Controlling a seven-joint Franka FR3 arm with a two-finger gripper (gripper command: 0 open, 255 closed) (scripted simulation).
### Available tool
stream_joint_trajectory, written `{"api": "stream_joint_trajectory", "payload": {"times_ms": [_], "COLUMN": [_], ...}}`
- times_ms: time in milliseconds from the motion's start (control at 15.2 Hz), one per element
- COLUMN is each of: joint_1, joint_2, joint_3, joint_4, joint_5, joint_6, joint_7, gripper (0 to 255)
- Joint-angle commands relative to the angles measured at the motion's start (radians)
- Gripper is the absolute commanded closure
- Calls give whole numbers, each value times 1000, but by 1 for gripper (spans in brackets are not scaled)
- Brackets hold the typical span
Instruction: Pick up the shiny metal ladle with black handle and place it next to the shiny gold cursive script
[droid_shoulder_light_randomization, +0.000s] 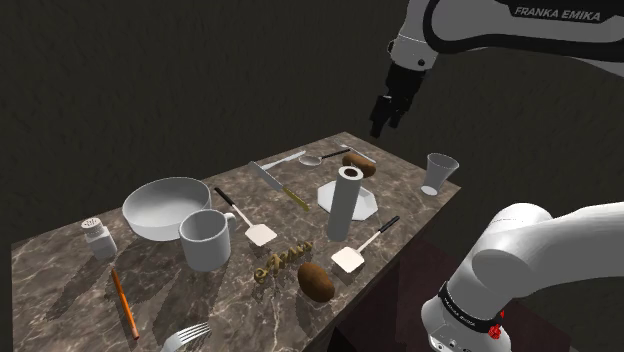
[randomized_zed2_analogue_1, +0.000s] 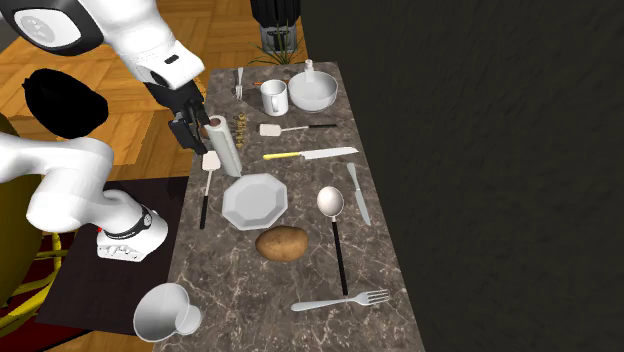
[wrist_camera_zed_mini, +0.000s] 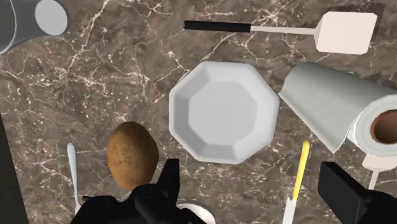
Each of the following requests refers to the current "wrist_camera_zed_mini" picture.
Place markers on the white spoon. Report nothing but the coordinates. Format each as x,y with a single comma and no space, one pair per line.
73,167

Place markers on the white rounded object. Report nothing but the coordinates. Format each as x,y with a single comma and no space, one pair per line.
201,212

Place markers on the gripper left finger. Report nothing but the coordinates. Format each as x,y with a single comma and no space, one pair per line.
155,204

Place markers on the white paper towel roll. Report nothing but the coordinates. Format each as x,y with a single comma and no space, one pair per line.
328,102

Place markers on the cream white utensil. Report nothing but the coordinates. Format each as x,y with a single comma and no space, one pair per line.
378,163

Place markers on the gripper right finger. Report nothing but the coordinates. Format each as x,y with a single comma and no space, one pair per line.
347,195

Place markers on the brown potato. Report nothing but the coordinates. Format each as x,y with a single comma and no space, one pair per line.
132,155

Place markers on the white octagonal bowl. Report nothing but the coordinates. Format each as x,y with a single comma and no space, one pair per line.
222,112

